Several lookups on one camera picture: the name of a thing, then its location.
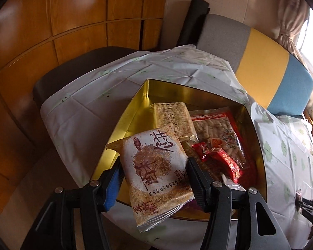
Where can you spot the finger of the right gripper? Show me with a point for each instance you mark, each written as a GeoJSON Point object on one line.
{"type": "Point", "coordinates": [311, 213]}
{"type": "Point", "coordinates": [306, 203]}

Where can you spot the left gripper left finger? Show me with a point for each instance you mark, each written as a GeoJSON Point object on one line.
{"type": "Point", "coordinates": [114, 184]}

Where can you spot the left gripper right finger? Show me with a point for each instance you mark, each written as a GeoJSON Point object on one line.
{"type": "Point", "coordinates": [200, 182]}

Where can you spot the long red candy packet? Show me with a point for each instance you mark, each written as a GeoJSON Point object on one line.
{"type": "Point", "coordinates": [219, 161]}

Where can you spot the small red candy packet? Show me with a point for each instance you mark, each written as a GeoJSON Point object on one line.
{"type": "Point", "coordinates": [201, 149]}

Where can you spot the brown crumb pastry packet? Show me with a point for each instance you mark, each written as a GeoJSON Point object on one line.
{"type": "Point", "coordinates": [154, 164]}

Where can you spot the red checkered rice-stick snack bag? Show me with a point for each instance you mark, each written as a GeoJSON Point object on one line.
{"type": "Point", "coordinates": [218, 129]}

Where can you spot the puffed rice cake pack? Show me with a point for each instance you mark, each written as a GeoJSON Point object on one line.
{"type": "Point", "coordinates": [177, 117]}

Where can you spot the white pink-flower candy packet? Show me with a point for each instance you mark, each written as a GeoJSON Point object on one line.
{"type": "Point", "coordinates": [299, 195]}

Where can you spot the purple snack packet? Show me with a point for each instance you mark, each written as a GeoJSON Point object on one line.
{"type": "Point", "coordinates": [192, 205]}

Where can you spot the white transparent biscuit packet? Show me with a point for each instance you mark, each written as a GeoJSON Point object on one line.
{"type": "Point", "coordinates": [231, 184]}

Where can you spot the gold-brown snack pouch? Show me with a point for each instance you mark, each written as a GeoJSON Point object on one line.
{"type": "Point", "coordinates": [187, 146]}

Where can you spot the white green-cloud tablecloth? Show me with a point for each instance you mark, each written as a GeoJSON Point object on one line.
{"type": "Point", "coordinates": [81, 117]}

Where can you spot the gold metal tin box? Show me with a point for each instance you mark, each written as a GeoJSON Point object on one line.
{"type": "Point", "coordinates": [138, 117]}

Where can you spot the black rolled mat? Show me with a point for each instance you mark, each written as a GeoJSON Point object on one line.
{"type": "Point", "coordinates": [193, 23]}

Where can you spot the wooden panel cabinet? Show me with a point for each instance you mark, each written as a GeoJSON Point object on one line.
{"type": "Point", "coordinates": [38, 35]}

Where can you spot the beige tied curtain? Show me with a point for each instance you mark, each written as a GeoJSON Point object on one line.
{"type": "Point", "coordinates": [292, 14]}

